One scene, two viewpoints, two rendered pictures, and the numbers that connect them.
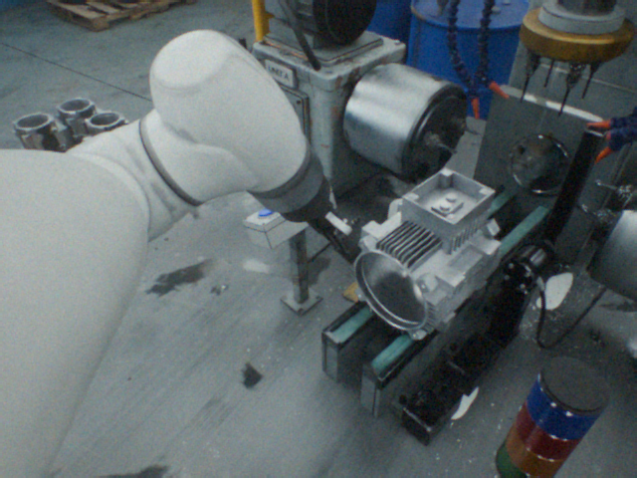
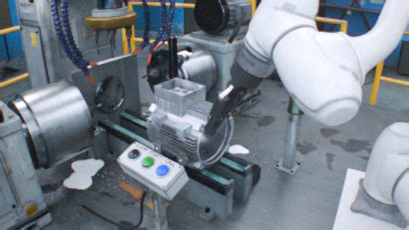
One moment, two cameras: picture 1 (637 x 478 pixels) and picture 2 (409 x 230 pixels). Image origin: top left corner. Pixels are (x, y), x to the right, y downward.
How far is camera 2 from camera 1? 96 cm
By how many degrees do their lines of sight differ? 76
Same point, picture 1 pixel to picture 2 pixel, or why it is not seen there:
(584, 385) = not seen: hidden behind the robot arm
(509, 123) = (87, 85)
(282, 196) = not seen: hidden behind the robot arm
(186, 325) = not seen: outside the picture
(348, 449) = (270, 205)
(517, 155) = (100, 97)
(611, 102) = (101, 55)
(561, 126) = (110, 69)
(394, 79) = (42, 94)
